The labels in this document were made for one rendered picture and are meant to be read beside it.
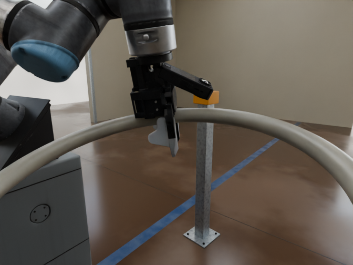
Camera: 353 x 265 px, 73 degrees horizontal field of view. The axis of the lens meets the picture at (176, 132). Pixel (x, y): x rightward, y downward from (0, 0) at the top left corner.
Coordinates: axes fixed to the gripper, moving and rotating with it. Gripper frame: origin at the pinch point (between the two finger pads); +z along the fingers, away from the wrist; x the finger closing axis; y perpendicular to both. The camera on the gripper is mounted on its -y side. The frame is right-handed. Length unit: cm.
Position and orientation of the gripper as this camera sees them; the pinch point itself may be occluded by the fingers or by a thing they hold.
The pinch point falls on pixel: (177, 145)
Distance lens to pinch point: 54.0
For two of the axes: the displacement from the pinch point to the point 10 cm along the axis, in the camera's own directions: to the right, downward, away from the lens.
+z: 1.2, 9.0, 4.2
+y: -9.9, 0.8, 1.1
